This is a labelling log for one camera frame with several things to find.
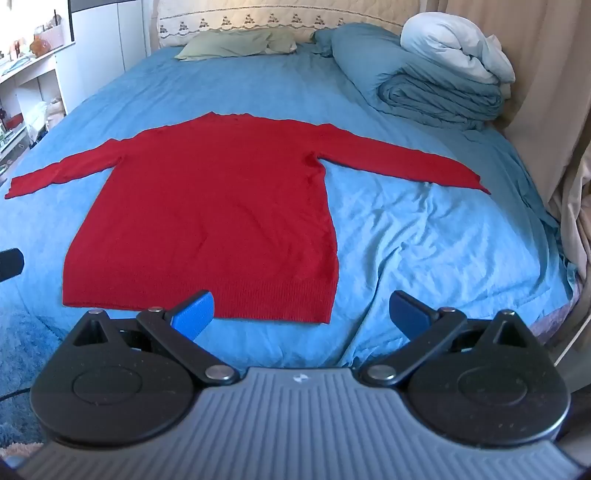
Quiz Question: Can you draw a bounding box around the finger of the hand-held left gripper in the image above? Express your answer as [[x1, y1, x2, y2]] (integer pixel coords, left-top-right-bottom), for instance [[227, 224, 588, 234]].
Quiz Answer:
[[0, 248, 25, 283]]

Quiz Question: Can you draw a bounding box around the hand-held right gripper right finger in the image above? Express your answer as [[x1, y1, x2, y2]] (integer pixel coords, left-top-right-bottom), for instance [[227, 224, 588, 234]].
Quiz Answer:
[[358, 290, 544, 388]]

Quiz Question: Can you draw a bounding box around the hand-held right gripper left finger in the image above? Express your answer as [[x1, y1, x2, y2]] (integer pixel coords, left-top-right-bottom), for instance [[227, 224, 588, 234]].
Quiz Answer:
[[69, 290, 241, 387]]

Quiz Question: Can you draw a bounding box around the red knit sweater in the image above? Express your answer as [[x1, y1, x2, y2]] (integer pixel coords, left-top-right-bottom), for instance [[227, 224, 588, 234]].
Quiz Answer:
[[4, 111, 491, 325]]

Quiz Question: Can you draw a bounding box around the bed with blue sheet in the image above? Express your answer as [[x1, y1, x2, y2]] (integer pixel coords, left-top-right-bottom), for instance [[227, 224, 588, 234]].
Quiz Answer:
[[0, 44, 578, 370]]

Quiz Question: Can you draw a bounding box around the blue fluffy rug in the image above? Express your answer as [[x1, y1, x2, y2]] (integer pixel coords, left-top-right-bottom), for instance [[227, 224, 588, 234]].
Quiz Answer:
[[0, 302, 90, 446]]

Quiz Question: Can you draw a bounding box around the white shelf unit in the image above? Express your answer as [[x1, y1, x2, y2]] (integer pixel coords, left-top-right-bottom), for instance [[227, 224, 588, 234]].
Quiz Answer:
[[0, 21, 79, 185]]

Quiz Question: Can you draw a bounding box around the folded blue duvet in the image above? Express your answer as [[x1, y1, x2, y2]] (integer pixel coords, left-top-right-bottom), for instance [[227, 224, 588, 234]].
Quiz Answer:
[[376, 69, 507, 131]]

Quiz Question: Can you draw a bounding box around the beige curtain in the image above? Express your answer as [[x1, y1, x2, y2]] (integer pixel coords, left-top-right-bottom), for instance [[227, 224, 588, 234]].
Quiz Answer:
[[441, 0, 591, 282]]

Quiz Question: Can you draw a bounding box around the blue pillow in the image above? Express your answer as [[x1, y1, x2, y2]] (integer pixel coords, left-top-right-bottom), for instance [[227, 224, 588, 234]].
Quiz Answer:
[[313, 22, 409, 100]]

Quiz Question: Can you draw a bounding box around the green pillow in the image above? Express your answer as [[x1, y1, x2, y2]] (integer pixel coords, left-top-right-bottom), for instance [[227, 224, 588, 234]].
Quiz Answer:
[[174, 28, 298, 62]]

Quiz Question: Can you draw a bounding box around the folded white duvet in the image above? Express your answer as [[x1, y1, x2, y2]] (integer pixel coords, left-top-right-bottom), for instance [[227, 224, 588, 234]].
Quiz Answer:
[[400, 11, 516, 85]]

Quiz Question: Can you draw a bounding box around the cream quilted headboard cover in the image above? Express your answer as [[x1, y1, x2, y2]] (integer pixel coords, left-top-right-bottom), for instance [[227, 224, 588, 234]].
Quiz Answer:
[[157, 0, 419, 48]]

